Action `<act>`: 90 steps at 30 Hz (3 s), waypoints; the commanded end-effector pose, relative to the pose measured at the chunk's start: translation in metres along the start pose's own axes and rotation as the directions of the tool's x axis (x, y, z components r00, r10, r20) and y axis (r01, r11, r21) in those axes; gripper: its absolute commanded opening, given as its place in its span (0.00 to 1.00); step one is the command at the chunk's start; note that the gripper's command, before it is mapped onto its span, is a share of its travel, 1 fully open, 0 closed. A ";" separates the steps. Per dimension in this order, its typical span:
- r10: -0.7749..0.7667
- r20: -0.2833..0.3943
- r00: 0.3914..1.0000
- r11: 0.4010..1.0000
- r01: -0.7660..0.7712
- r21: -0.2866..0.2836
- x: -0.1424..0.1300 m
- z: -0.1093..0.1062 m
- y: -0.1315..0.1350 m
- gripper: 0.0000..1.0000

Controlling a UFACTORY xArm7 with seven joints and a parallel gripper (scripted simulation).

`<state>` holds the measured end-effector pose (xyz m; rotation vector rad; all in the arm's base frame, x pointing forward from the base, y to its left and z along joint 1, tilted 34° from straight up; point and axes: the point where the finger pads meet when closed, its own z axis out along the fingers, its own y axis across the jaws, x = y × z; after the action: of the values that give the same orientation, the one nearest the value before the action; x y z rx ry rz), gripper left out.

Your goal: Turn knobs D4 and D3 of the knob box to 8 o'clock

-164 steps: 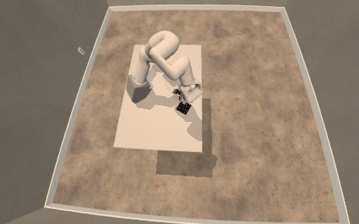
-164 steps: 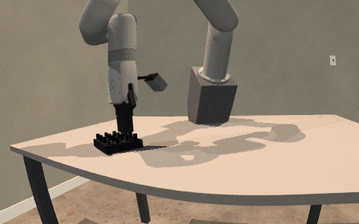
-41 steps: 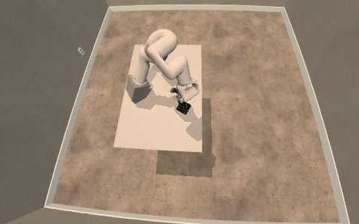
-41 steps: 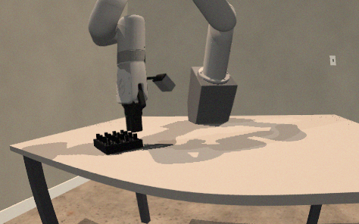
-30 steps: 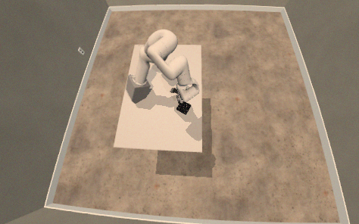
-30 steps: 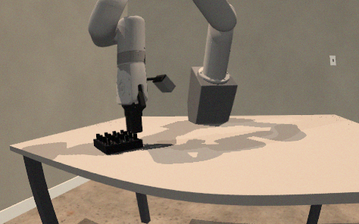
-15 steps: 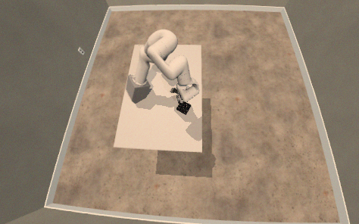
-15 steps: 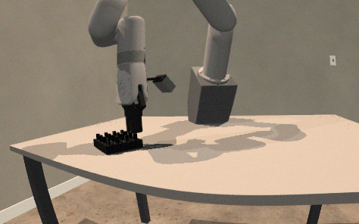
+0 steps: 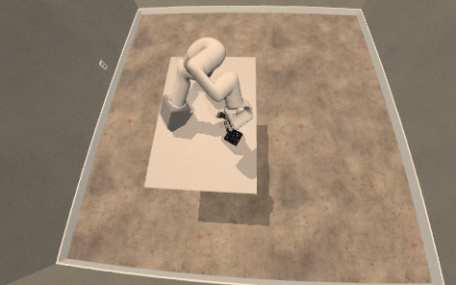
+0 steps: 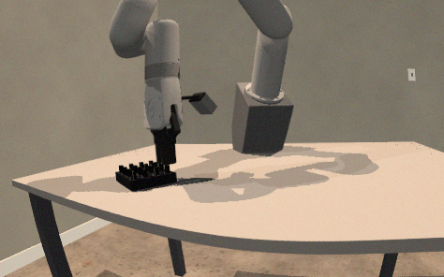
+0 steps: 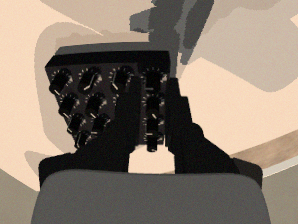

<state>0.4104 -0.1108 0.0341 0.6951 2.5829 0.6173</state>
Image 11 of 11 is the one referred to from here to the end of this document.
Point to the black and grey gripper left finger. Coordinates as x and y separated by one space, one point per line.
110 151

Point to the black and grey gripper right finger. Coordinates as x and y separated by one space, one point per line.
199 155

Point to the black knob box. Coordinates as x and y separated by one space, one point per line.
72 77

